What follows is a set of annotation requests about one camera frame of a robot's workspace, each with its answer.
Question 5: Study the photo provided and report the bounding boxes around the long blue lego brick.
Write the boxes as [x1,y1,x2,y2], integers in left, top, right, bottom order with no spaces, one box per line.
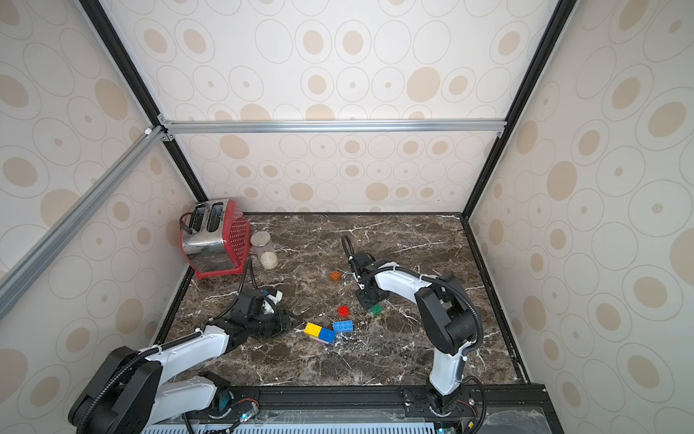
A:
[333,320,354,334]

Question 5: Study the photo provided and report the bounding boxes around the horizontal aluminium frame bar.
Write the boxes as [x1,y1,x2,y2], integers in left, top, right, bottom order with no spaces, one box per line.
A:
[164,119,507,134]

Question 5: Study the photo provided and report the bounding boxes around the yellow lego brick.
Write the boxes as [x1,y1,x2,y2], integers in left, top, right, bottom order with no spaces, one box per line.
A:
[305,323,323,338]

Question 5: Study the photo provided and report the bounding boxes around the right black corner post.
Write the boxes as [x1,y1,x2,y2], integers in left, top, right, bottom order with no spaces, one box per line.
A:
[461,0,578,222]

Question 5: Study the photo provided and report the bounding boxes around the small blue lego brick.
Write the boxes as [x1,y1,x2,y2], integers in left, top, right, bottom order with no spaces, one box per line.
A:
[317,328,336,345]

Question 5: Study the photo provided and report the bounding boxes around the left aluminium frame bar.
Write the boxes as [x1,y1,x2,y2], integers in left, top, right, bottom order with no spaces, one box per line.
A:
[1,126,164,316]

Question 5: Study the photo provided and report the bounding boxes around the black corner post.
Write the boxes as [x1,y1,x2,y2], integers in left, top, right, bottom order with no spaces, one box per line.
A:
[461,0,578,222]
[79,0,208,202]

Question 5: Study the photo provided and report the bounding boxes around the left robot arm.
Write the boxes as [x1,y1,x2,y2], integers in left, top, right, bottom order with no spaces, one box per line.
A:
[69,290,300,433]

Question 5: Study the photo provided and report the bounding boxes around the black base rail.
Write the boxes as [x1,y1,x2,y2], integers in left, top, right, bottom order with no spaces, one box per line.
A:
[97,383,565,434]

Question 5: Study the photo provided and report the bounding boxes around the red and chrome toaster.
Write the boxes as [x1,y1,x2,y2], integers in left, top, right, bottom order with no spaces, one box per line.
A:
[179,199,251,280]

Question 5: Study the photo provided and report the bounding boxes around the left black corner post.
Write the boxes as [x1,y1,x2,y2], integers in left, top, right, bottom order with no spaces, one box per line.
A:
[79,0,208,202]

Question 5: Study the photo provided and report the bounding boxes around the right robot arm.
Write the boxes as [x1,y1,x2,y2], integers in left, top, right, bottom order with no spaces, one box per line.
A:
[347,251,484,398]

